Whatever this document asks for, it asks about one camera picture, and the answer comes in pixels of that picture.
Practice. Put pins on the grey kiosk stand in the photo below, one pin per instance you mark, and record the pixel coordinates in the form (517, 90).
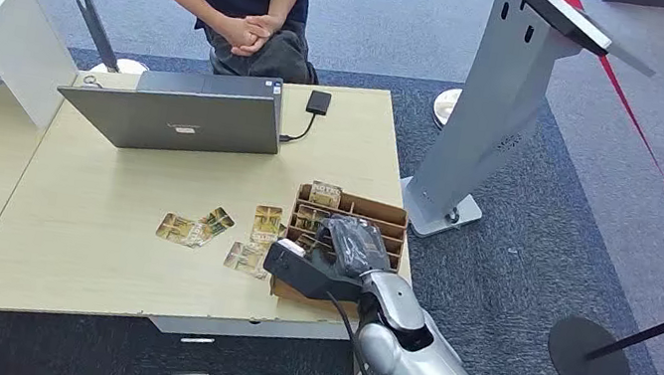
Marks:
(490, 117)

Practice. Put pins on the wooden card organizer box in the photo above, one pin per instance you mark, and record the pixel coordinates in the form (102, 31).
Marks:
(390, 222)

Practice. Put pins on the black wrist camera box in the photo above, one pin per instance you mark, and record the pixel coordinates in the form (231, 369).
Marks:
(308, 272)

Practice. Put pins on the person's right hand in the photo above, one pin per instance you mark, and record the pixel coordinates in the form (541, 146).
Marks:
(233, 30)

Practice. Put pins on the hotel card with large print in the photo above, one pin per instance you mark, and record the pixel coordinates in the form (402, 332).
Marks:
(325, 195)

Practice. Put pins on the red barrier belt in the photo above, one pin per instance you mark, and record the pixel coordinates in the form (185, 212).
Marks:
(645, 145)

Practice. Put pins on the black power adapter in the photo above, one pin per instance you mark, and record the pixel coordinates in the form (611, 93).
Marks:
(319, 102)

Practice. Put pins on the grey laptop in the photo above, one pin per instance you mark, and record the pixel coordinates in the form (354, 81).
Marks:
(183, 119)

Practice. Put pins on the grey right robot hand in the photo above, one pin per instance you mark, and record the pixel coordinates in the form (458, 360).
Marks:
(356, 246)

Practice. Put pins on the white round stanchion base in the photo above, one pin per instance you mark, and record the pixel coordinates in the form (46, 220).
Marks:
(445, 106)

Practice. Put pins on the person's left hand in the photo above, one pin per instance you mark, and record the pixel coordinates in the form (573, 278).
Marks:
(268, 22)

